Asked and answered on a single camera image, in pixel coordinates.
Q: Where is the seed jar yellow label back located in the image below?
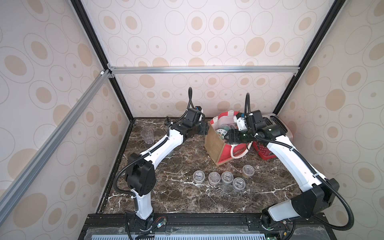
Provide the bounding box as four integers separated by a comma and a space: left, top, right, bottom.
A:
242, 165, 255, 178

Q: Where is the seed jar orange label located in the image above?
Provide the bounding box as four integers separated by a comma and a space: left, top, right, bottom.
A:
193, 170, 205, 185

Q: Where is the seed jar red label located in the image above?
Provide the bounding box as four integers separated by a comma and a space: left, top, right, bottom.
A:
221, 171, 234, 185

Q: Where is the wide jar pineapple lid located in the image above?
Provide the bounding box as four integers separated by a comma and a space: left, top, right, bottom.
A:
216, 129, 228, 139

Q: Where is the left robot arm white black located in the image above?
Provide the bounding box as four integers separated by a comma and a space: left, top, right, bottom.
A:
113, 88, 209, 222

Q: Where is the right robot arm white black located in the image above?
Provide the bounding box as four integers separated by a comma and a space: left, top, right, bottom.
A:
224, 94, 355, 231

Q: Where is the red burlap canvas bag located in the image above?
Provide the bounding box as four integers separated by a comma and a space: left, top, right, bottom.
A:
203, 110, 256, 166

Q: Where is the red silver toaster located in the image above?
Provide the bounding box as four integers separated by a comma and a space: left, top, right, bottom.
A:
251, 113, 294, 160

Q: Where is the glass sugar jar black lid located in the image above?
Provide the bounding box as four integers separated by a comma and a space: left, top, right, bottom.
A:
164, 117, 172, 128

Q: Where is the clear plastic cup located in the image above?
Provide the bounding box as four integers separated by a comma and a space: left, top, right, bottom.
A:
141, 128, 155, 145

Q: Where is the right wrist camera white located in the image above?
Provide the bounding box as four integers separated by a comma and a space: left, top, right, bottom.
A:
236, 118, 248, 131

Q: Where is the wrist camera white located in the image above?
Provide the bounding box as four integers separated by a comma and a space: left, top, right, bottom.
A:
236, 118, 248, 131
194, 106, 203, 113

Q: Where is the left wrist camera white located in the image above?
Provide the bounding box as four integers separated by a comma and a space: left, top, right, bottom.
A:
194, 106, 203, 113

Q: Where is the horizontal aluminium rail back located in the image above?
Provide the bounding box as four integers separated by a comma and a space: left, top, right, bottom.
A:
110, 66, 300, 74

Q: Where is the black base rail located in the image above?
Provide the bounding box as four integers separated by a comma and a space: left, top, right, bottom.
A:
79, 213, 336, 240

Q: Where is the aluminium rail left wall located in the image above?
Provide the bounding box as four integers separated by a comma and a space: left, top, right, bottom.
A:
1, 70, 112, 225

